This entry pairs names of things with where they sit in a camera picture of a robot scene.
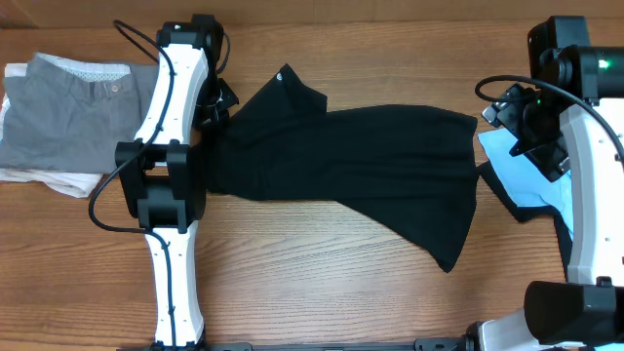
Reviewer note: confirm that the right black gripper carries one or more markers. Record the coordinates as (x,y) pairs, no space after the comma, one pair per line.
(539,152)

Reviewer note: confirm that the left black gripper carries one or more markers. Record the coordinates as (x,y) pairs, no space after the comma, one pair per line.
(215,119)

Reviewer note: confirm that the black polo shirt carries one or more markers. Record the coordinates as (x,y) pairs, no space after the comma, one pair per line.
(409,167)

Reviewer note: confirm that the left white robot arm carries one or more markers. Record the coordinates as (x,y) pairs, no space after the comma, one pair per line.
(160,169)

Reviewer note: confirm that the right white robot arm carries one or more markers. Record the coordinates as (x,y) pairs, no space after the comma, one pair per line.
(566,118)

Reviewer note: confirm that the light blue t-shirt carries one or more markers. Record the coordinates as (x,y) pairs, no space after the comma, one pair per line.
(524,191)

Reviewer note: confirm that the folded grey shorts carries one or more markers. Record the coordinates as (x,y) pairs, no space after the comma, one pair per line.
(68,116)

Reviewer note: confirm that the folded white garment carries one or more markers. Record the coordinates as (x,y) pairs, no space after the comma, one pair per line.
(72,184)

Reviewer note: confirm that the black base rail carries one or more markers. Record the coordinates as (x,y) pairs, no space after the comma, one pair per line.
(331,346)

